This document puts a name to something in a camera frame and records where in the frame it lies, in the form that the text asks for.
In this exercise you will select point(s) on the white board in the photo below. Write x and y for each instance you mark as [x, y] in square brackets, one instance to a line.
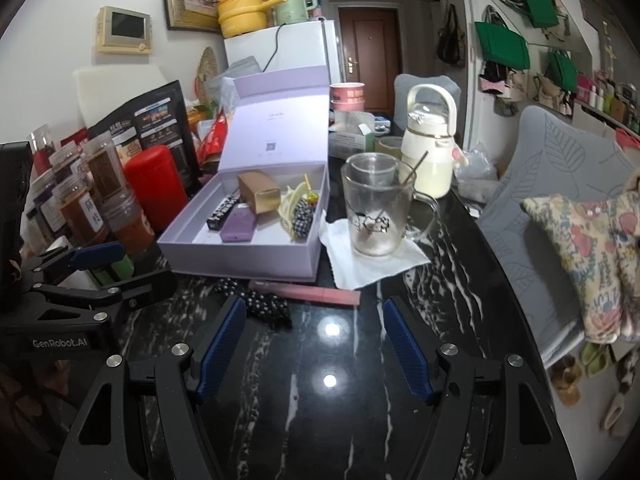
[120, 90]

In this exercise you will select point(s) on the small purple box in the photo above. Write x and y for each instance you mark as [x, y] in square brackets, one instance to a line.
[239, 225]

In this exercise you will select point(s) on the crumpled clear plastic bag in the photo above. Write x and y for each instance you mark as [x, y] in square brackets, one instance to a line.
[477, 172]

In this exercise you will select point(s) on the red snack bag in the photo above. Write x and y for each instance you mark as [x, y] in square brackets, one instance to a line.
[215, 140]

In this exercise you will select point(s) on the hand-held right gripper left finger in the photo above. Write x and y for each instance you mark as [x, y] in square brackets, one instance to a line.
[220, 355]

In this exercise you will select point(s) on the group of clear spice jars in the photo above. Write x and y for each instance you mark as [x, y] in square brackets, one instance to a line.
[100, 180]

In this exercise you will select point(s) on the lilac gift box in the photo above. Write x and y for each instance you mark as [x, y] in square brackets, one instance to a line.
[270, 130]

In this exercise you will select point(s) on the green electric kettle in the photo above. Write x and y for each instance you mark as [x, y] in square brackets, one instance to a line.
[292, 5]

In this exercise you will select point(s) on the black printed tube pack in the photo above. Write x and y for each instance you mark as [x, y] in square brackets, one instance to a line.
[222, 215]

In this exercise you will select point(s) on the gold box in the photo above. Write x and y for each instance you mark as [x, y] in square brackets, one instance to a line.
[257, 195]

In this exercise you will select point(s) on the clear tape roll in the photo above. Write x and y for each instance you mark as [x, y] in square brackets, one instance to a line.
[390, 146]

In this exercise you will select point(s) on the white green carton box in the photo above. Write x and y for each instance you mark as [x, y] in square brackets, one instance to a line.
[350, 135]

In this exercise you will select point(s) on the brown door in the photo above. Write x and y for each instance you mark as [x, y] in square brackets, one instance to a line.
[370, 55]

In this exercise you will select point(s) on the black snack bag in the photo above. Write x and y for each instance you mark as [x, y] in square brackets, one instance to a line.
[155, 120]

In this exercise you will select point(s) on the row of bottles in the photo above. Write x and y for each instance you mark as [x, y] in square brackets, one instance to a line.
[607, 102]

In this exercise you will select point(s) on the green slipper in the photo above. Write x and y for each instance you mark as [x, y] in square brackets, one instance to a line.
[595, 359]

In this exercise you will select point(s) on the woven straw fan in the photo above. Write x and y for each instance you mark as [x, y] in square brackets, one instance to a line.
[207, 67]

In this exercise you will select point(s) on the red canister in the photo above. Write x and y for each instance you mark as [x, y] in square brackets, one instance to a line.
[155, 185]

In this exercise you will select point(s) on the pink hanging bag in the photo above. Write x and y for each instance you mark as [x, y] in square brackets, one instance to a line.
[492, 82]

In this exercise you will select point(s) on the pink paper bowl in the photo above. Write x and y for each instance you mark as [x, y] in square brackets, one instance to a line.
[347, 92]
[345, 106]

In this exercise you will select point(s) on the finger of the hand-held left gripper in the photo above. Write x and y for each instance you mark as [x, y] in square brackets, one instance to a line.
[97, 254]
[145, 287]

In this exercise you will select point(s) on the grey padded chair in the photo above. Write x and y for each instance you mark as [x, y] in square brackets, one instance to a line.
[402, 95]

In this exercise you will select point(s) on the stirring stick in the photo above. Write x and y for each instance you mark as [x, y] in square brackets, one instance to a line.
[415, 167]

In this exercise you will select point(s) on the grey mailer bag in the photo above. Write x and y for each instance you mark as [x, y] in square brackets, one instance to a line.
[240, 70]

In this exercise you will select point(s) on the red foil packet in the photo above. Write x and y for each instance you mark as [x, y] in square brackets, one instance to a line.
[82, 135]

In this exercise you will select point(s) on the glass mug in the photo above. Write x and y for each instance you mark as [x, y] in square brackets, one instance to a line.
[375, 210]

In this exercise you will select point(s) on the white paper napkin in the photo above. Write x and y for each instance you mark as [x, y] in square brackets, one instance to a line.
[350, 267]

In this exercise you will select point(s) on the dark hanging bag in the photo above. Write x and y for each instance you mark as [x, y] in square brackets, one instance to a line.
[451, 42]

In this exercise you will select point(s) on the green tote bag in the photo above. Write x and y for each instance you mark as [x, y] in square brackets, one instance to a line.
[502, 47]
[562, 72]
[535, 2]

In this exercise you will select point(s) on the floral cloth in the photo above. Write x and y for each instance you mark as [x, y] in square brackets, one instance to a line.
[595, 260]

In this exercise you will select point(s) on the long pink box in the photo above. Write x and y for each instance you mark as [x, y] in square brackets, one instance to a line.
[310, 294]

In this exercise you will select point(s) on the small blue white pack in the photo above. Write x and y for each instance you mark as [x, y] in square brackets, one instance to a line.
[382, 126]

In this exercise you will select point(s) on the brown slipper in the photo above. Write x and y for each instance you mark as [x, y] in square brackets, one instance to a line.
[567, 380]

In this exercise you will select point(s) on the black polka dot scrunchie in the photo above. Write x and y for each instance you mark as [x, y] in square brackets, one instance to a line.
[260, 302]

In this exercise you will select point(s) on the pale yellow hair clip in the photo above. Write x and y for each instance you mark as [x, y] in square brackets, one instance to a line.
[290, 207]

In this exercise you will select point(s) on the green packet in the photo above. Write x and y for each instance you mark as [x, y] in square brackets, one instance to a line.
[112, 267]

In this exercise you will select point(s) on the orange packet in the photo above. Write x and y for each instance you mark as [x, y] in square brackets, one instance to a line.
[197, 117]

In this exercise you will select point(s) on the yellow pot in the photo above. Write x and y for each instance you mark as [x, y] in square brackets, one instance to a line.
[242, 17]

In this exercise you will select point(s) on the grey leaf pattern chair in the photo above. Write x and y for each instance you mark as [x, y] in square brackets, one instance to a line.
[540, 270]

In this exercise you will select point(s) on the wall intercom panel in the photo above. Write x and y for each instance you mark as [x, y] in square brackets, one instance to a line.
[124, 30]

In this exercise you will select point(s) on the checkered hair scrunchie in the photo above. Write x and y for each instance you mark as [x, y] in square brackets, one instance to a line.
[302, 217]

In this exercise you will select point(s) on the white fridge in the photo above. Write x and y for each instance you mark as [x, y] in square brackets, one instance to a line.
[300, 47]

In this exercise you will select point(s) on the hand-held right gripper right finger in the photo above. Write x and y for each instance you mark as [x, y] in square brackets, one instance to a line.
[407, 352]

